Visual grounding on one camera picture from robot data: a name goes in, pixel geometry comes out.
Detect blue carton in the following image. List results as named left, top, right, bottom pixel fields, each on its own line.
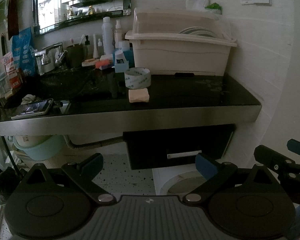
left=118, top=41, right=135, bottom=67

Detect chrome faucet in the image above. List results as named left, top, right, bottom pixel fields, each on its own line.
left=34, top=43, right=68, bottom=72

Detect beige soap bar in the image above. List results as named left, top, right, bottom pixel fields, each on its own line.
left=128, top=88, right=150, bottom=104

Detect crumpled grey cloth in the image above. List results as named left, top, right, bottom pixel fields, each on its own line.
left=20, top=94, right=37, bottom=106

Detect stack of white plates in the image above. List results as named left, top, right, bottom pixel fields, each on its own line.
left=178, top=27, right=224, bottom=39

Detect beige plastic dish rack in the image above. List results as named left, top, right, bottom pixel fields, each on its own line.
left=125, top=7, right=238, bottom=77

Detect orange soap box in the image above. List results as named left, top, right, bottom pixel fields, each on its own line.
left=95, top=59, right=114, bottom=70

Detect brown hanging towel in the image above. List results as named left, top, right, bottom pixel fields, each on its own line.
left=7, top=0, right=20, bottom=41

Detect dark pump bottle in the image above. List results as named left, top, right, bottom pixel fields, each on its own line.
left=84, top=35, right=94, bottom=56

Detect smartphone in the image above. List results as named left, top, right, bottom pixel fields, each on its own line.
left=11, top=98, right=55, bottom=121

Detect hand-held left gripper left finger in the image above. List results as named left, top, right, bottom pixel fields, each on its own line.
left=21, top=152, right=116, bottom=204

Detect red and white packets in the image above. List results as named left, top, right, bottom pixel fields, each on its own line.
left=2, top=52, right=25, bottom=90

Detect white soap dish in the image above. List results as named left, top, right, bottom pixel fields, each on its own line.
left=81, top=58, right=97, bottom=67

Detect white toilet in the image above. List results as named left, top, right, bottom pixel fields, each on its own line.
left=152, top=164, right=208, bottom=196

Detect tall white bottle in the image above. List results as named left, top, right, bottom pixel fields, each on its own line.
left=102, top=17, right=115, bottom=56

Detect dark green cup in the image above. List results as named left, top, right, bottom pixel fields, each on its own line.
left=66, top=44, right=89, bottom=68

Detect teal plastic basin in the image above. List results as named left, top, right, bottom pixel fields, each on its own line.
left=12, top=135, right=66, bottom=161

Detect black drawer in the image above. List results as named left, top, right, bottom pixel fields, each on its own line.
left=122, top=124, right=235, bottom=171

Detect black plastic bag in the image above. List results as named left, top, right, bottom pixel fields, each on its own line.
left=0, top=166, right=18, bottom=206

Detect flexible metal drain hose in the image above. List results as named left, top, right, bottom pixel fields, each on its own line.
left=63, top=135, right=124, bottom=151

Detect green plastic bag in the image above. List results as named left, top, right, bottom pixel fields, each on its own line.
left=205, top=2, right=223, bottom=15

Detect white spray bottle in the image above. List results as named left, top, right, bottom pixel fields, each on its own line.
left=114, top=19, right=124, bottom=49

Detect white tube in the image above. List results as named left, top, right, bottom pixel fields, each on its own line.
left=114, top=50, right=127, bottom=67

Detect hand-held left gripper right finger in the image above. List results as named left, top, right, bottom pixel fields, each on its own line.
left=185, top=153, right=279, bottom=203

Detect blue plastic packet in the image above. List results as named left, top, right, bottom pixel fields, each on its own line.
left=12, top=27, right=37, bottom=78

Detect black hanging brush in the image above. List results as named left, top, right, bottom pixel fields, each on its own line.
left=0, top=33, right=7, bottom=63

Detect clear tape roll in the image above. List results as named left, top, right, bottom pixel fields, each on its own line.
left=124, top=67, right=151, bottom=90

